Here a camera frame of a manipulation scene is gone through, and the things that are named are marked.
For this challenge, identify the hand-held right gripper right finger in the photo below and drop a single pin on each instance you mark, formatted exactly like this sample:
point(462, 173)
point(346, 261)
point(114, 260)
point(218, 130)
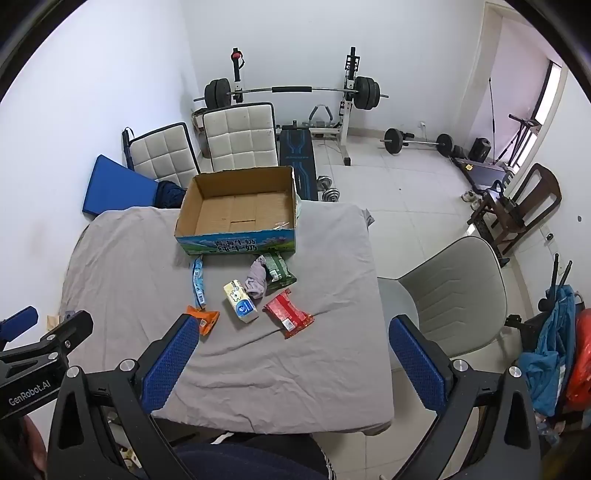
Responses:
point(415, 364)

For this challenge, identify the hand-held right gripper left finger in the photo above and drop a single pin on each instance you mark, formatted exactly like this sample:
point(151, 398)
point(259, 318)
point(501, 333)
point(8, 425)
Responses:
point(171, 355)

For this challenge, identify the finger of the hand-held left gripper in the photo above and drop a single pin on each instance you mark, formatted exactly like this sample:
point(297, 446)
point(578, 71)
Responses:
point(21, 319)
point(69, 327)

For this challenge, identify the orange snack packet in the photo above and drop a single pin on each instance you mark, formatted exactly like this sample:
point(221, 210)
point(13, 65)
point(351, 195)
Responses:
point(208, 319)

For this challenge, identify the blue stick snack packet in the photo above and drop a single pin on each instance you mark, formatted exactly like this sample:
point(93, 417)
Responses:
point(198, 281)

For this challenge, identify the yellow white snack box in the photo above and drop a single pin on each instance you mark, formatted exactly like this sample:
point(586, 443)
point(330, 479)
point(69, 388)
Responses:
point(240, 304)

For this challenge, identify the grey-purple sock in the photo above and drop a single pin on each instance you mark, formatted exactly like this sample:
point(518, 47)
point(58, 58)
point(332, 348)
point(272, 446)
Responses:
point(256, 281)

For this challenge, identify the red snack packet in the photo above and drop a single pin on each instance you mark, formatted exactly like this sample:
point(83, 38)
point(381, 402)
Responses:
point(288, 314)

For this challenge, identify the green snack packet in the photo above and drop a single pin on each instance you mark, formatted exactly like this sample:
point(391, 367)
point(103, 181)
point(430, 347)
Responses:
point(280, 272)

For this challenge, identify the printed cardboard box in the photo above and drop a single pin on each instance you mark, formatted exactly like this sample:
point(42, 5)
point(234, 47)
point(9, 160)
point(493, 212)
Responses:
point(231, 212)

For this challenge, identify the person's left hand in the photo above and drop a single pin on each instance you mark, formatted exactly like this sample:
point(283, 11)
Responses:
point(34, 452)

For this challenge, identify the grey-green shell chair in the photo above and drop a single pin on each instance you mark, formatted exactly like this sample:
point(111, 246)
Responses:
point(457, 295)

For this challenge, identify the person's dark trousers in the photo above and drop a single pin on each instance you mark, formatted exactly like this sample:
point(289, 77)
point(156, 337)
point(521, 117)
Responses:
point(249, 457)

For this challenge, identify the blue jacket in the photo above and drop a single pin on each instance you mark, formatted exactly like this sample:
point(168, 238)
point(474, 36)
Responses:
point(549, 360)

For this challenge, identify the blue foam mat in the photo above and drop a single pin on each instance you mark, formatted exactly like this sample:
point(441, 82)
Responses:
point(115, 184)

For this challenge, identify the dark blue cloth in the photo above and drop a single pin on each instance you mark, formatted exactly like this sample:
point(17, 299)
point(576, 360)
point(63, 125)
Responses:
point(171, 194)

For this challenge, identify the black antenna device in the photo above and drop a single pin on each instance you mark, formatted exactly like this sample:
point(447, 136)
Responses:
point(556, 277)

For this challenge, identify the orange bag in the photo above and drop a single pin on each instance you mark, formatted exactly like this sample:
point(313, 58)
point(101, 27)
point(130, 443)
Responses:
point(581, 364)

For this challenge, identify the black bag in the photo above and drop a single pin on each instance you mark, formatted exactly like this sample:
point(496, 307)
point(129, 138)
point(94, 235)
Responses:
point(505, 205)

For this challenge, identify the black hand pump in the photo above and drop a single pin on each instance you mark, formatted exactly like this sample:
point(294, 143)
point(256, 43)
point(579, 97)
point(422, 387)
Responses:
point(127, 147)

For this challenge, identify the chrome dumbbell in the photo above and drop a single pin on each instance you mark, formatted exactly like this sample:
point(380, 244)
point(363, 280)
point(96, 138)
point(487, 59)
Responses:
point(324, 182)
point(331, 194)

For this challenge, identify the white padded chair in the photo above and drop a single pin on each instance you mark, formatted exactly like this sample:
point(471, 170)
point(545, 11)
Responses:
point(161, 154)
point(240, 138)

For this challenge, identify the black treadmill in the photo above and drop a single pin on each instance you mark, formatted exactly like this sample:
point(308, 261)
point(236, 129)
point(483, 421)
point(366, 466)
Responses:
point(485, 175)

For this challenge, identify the dark wooden chair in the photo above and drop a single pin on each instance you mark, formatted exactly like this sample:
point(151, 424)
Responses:
point(540, 194)

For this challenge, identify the black speaker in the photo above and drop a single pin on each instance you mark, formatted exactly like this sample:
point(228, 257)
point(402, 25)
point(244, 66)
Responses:
point(481, 150)

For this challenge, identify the short barbell with black plates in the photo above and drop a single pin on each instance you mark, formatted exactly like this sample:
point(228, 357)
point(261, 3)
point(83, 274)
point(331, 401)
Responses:
point(395, 141)

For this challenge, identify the small brown cardboard box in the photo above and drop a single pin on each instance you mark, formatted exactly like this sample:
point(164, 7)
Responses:
point(199, 122)

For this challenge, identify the black and blue weight bench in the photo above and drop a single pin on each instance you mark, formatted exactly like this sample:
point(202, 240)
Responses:
point(298, 157)

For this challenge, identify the black tripod stand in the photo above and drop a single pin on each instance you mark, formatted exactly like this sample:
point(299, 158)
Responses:
point(521, 134)

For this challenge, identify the white barbell rack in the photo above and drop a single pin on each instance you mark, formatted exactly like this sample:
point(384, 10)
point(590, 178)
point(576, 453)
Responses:
point(345, 120)

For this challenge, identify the thin black rod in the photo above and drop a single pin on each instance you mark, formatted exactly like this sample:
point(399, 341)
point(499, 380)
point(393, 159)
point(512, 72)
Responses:
point(491, 106)

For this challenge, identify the window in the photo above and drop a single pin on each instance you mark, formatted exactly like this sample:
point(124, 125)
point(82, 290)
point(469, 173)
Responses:
point(547, 106)

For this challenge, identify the long barbell with black plates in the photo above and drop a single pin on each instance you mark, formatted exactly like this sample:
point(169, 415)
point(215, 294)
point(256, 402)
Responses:
point(291, 89)

